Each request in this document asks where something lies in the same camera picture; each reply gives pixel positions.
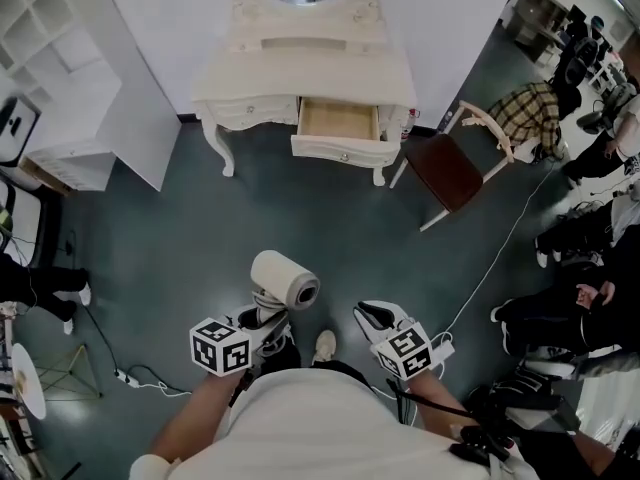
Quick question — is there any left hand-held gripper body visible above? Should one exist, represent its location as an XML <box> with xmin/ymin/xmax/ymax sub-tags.
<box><xmin>189</xmin><ymin>317</ymin><xmax>291</xmax><ymax>378</ymax></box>

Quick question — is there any person's right white shoe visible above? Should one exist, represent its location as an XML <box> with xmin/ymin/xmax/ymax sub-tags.
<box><xmin>312</xmin><ymin>329</ymin><xmax>337</xmax><ymax>364</ymax></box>

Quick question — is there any person's white shirt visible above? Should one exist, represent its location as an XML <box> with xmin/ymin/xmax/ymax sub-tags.
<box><xmin>130</xmin><ymin>367</ymin><xmax>541</xmax><ymax>480</ymax></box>

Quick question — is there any white box with black frame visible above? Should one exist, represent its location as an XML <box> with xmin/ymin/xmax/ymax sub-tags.
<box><xmin>0</xmin><ymin>177</ymin><xmax>59</xmax><ymax>269</ymax></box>

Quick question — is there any person's right forearm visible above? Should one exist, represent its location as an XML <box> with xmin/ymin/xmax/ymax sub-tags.
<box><xmin>407</xmin><ymin>367</ymin><xmax>484</xmax><ymax>437</ymax></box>

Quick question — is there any person's left forearm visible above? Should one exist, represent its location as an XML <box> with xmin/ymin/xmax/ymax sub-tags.
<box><xmin>149</xmin><ymin>365</ymin><xmax>251</xmax><ymax>464</ymax></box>

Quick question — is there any white device with black frame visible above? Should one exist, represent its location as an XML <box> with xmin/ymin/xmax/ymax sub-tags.
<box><xmin>0</xmin><ymin>95</ymin><xmax>42</xmax><ymax>167</ymax></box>

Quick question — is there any long white floor cable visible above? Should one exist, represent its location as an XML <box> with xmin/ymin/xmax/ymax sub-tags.
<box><xmin>442</xmin><ymin>160</ymin><xmax>559</xmax><ymax>337</ymax></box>

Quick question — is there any black clamp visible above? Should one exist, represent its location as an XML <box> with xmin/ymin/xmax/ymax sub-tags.
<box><xmin>449</xmin><ymin>422</ymin><xmax>516</xmax><ymax>469</ymax></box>

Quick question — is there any white shelving unit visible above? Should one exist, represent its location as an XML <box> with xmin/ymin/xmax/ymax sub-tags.
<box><xmin>0</xmin><ymin>0</ymin><xmax>182</xmax><ymax>194</ymax></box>

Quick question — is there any grey desk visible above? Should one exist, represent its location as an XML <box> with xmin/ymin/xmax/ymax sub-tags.
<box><xmin>510</xmin><ymin>0</ymin><xmax>571</xmax><ymax>64</ymax></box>

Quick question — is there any white chair with brown seat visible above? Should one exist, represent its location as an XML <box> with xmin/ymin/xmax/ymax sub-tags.
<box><xmin>388</xmin><ymin>100</ymin><xmax>516</xmax><ymax>233</ymax></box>

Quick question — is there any white floor power strip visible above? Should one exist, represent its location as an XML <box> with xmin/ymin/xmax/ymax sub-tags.
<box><xmin>113</xmin><ymin>366</ymin><xmax>142</xmax><ymax>389</ymax></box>

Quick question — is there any thick black cable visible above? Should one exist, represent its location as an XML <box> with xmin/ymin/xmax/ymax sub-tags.
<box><xmin>387</xmin><ymin>377</ymin><xmax>476</xmax><ymax>419</ymax></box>

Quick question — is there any round white side table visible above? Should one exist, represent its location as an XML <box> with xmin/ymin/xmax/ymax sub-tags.
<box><xmin>10</xmin><ymin>342</ymin><xmax>104</xmax><ymax>419</ymax></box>

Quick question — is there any large white wood-lined drawer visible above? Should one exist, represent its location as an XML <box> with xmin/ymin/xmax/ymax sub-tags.
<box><xmin>290</xmin><ymin>96</ymin><xmax>401</xmax><ymax>170</ymax></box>

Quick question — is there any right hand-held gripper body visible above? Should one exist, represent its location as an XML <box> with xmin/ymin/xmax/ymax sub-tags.
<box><xmin>370</xmin><ymin>320</ymin><xmax>432</xmax><ymax>380</ymax></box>

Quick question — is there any white vanity dressing table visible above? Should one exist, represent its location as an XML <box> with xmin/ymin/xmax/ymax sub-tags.
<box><xmin>191</xmin><ymin>0</ymin><xmax>419</xmax><ymax>189</ymax></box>

